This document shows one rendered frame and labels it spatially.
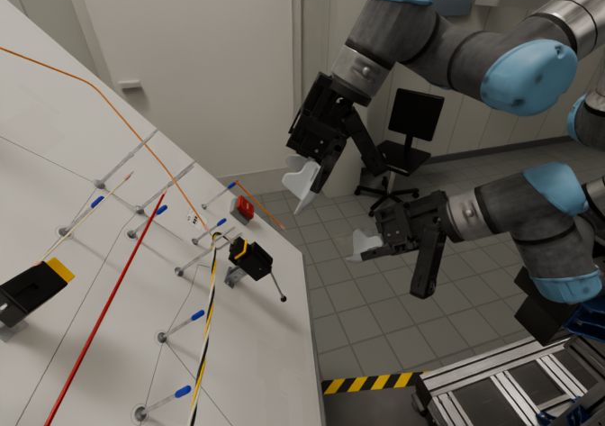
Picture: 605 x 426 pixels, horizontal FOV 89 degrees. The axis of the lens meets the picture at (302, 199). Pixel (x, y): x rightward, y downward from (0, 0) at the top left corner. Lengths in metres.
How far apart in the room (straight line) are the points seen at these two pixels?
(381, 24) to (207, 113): 2.08
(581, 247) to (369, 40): 0.39
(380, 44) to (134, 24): 2.02
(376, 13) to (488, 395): 1.50
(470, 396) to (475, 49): 1.40
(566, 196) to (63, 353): 0.61
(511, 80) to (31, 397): 0.57
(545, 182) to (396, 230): 0.21
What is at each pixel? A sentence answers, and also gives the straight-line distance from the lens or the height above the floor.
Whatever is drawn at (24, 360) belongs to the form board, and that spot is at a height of 1.28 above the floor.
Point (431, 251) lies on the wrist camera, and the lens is 0.53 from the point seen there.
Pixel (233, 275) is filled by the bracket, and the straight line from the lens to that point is 0.65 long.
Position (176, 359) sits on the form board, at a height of 1.15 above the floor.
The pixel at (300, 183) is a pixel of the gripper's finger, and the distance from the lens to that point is 0.48.
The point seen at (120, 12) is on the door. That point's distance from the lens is 2.36.
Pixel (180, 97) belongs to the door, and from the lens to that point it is 2.42.
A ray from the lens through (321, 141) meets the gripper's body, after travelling 0.47.
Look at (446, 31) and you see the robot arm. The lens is 0.50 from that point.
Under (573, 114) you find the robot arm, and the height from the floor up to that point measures 1.33.
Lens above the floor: 1.59
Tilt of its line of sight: 35 degrees down
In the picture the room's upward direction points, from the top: straight up
